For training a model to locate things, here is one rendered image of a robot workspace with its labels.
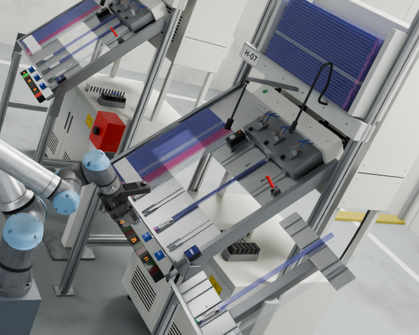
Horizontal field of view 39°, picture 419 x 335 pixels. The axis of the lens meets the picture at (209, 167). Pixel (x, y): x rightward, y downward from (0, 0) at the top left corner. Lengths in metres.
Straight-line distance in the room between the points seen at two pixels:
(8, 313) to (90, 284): 1.10
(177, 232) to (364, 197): 0.79
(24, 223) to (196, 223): 0.63
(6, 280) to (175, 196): 0.72
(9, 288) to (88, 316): 0.97
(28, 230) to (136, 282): 1.12
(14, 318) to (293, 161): 1.10
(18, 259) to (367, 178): 1.34
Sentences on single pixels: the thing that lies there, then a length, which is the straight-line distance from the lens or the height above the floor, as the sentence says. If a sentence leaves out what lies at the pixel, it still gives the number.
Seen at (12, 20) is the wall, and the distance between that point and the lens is 6.08.
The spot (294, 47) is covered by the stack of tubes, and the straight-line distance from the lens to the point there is 2.39.
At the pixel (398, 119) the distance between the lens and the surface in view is 2.34.
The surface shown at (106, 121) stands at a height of 0.78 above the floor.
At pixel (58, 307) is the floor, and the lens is 2.88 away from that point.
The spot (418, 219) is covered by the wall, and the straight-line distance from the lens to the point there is 5.74.
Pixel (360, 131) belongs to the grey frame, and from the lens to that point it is 2.16.
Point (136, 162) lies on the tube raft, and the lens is 2.50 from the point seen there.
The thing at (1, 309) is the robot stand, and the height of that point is 0.52.
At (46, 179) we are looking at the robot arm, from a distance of 1.81.
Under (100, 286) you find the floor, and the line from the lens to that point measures 3.08.
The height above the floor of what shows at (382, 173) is 1.18.
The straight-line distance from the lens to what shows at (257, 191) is 2.20.
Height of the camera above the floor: 1.81
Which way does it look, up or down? 22 degrees down
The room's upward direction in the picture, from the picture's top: 24 degrees clockwise
